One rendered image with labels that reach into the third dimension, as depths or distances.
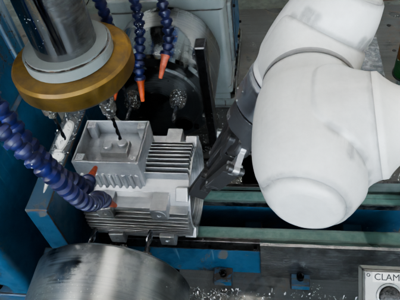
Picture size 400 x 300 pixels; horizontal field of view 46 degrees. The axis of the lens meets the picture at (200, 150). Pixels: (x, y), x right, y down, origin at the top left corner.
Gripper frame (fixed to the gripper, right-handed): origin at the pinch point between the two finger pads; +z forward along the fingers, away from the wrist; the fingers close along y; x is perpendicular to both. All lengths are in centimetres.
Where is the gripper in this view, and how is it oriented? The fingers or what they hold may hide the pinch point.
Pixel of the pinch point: (204, 183)
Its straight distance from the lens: 79.5
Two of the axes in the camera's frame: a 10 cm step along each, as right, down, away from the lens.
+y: -1.1, 7.6, -6.4
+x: 9.2, 3.3, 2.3
